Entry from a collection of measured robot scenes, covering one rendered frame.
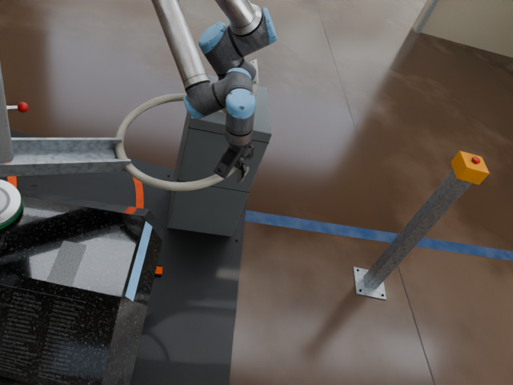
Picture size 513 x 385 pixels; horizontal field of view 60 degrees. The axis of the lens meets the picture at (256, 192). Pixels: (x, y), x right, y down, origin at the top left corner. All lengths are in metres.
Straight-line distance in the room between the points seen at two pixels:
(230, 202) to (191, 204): 0.22
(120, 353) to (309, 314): 1.33
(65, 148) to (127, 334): 0.65
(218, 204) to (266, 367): 0.90
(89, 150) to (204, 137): 0.69
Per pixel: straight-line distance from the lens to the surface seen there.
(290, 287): 2.66
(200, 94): 1.50
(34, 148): 1.61
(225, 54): 2.05
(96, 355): 1.55
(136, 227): 1.64
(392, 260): 2.68
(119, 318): 1.51
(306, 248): 2.88
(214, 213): 2.56
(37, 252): 1.58
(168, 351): 2.30
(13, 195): 1.69
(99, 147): 1.66
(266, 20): 2.00
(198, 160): 2.26
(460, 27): 7.04
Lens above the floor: 2.12
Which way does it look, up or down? 44 degrees down
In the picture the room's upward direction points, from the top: 22 degrees clockwise
